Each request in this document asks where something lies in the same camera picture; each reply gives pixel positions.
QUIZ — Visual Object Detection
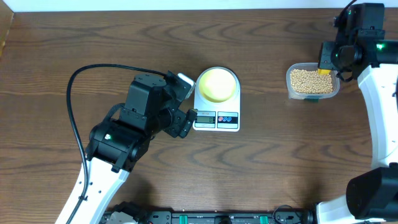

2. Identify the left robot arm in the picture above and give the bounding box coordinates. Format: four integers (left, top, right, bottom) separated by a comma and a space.
57, 72, 197, 223

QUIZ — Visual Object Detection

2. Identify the yellow measuring scoop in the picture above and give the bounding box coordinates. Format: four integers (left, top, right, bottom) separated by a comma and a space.
318, 68, 331, 75

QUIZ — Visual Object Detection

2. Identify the soybeans pile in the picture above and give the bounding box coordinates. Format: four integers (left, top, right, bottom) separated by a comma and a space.
290, 69, 333, 94

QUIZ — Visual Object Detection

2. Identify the clear plastic container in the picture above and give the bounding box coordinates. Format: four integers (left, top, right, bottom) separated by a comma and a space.
286, 63, 340, 100

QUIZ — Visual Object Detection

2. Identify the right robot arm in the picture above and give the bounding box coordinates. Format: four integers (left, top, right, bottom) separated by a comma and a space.
315, 1, 397, 223

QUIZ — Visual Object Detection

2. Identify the green tape label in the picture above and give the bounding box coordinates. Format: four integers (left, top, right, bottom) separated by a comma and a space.
304, 98, 319, 103

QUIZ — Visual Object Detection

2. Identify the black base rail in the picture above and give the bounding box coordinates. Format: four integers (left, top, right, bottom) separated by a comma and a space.
99, 202, 315, 224

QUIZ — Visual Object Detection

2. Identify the white digital kitchen scale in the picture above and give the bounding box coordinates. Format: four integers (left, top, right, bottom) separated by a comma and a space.
193, 67, 241, 132

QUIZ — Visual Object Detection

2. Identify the yellow plastic bowl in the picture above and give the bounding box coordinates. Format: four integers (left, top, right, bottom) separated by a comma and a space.
198, 68, 237, 103

